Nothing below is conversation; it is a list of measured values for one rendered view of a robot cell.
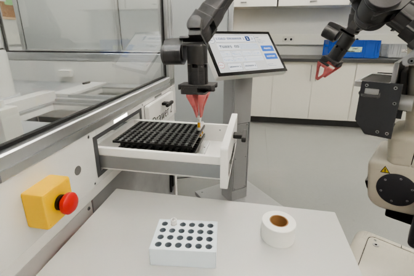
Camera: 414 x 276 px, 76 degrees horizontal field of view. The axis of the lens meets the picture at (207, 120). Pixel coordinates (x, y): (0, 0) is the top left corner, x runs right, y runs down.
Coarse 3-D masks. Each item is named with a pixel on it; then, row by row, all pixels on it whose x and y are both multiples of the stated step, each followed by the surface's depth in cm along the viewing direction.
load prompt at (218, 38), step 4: (216, 36) 155; (220, 36) 156; (224, 36) 158; (228, 36) 159; (232, 36) 160; (236, 36) 162; (240, 36) 163; (244, 36) 165; (248, 36) 166; (252, 36) 168; (216, 40) 154; (220, 40) 155; (224, 40) 156; (228, 40) 158; (232, 40) 159; (236, 40) 160; (240, 40) 162; (244, 40) 163; (248, 40) 165; (252, 40) 166
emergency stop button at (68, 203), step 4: (68, 192) 49; (72, 192) 49; (64, 196) 48; (68, 196) 48; (72, 196) 48; (76, 196) 50; (60, 200) 47; (64, 200) 47; (68, 200) 48; (72, 200) 48; (76, 200) 49; (60, 204) 47; (64, 204) 47; (68, 204) 47; (72, 204) 48; (76, 204) 50; (60, 208) 47; (64, 208) 47; (68, 208) 48; (72, 208) 48; (64, 212) 47; (68, 212) 48; (72, 212) 49
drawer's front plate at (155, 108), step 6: (162, 96) 111; (168, 96) 116; (156, 102) 102; (144, 108) 95; (150, 108) 97; (156, 108) 103; (162, 108) 109; (150, 114) 97; (156, 114) 103; (162, 114) 109; (168, 114) 117; (162, 120) 110
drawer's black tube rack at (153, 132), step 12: (132, 132) 78; (144, 132) 78; (156, 132) 78; (168, 132) 77; (180, 132) 77; (192, 132) 78; (120, 144) 73; (132, 144) 76; (144, 144) 70; (156, 144) 69; (168, 144) 70; (180, 144) 69
